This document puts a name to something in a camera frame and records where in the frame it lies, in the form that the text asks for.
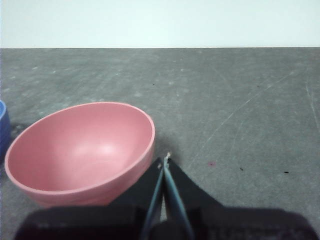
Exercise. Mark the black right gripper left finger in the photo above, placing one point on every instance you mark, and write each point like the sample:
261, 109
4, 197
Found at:
100, 222

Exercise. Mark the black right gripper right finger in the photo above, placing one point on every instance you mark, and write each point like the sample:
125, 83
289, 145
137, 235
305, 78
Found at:
225, 222

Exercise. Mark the red ribbed bowl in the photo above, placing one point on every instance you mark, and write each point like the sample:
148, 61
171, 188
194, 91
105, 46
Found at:
80, 152

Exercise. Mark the blue ribbed bowl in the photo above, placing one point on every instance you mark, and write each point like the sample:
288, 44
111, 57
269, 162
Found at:
3, 130

